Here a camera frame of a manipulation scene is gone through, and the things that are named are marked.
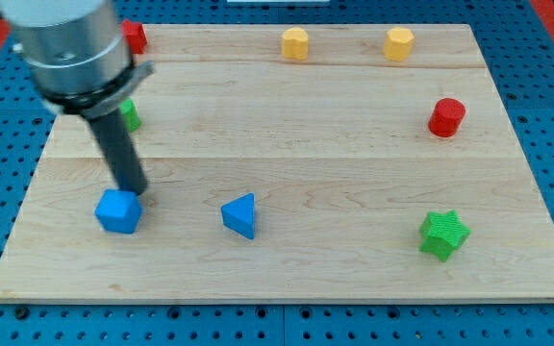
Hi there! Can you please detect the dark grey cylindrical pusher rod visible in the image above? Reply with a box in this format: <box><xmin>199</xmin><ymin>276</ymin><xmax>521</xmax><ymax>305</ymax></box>
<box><xmin>88</xmin><ymin>110</ymin><xmax>148</xmax><ymax>195</ymax></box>

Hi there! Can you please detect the blue triangle block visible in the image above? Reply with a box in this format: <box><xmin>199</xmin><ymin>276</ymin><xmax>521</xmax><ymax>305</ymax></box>
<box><xmin>220</xmin><ymin>193</ymin><xmax>255</xmax><ymax>239</ymax></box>

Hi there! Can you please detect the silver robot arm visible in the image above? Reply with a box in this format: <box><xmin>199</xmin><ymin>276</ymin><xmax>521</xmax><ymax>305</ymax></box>
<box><xmin>0</xmin><ymin>0</ymin><xmax>154</xmax><ymax>195</ymax></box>

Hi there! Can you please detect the green block behind rod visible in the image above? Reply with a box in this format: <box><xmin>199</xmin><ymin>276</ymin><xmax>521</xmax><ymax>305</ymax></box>
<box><xmin>119</xmin><ymin>98</ymin><xmax>141</xmax><ymax>133</ymax></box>

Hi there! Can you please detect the blue cube block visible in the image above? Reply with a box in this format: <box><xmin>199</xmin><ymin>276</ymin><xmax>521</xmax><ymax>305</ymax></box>
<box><xmin>94</xmin><ymin>189</ymin><xmax>142</xmax><ymax>235</ymax></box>

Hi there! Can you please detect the red block top left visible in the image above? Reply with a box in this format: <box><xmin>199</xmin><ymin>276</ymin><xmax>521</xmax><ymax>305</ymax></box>
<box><xmin>121</xmin><ymin>19</ymin><xmax>148</xmax><ymax>55</ymax></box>

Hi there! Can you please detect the wooden board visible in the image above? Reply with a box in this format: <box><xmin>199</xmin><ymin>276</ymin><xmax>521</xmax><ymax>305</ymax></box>
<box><xmin>0</xmin><ymin>24</ymin><xmax>554</xmax><ymax>305</ymax></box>

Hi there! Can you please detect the yellow heart block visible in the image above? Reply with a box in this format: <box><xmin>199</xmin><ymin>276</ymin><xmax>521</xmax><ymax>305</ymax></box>
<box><xmin>281</xmin><ymin>27</ymin><xmax>309</xmax><ymax>61</ymax></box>

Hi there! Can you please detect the yellow hexagon block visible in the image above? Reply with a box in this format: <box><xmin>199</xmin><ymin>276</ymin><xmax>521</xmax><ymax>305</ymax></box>
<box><xmin>383</xmin><ymin>27</ymin><xmax>415</xmax><ymax>62</ymax></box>

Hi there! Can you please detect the red cylinder block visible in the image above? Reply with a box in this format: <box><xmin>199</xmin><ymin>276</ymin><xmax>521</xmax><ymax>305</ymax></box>
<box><xmin>428</xmin><ymin>98</ymin><xmax>466</xmax><ymax>137</ymax></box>

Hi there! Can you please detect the green star block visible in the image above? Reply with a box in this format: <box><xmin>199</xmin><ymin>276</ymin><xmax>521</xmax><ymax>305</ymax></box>
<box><xmin>419</xmin><ymin>210</ymin><xmax>471</xmax><ymax>262</ymax></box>

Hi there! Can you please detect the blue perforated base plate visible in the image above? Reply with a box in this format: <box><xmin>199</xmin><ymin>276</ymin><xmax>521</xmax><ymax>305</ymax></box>
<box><xmin>0</xmin><ymin>1</ymin><xmax>554</xmax><ymax>345</ymax></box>

